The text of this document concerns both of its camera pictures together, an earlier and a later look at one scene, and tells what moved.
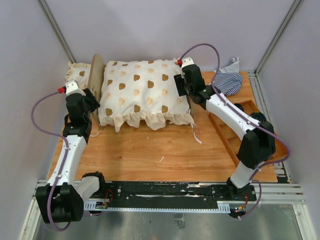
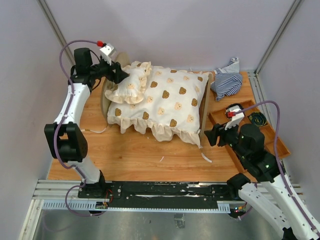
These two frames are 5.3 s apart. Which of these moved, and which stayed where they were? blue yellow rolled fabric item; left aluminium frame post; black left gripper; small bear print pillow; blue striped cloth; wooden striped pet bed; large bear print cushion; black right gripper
Moved: black left gripper; wooden striped pet bed; black right gripper; large bear print cushion; small bear print pillow
Stayed: blue striped cloth; left aluminium frame post; blue yellow rolled fabric item
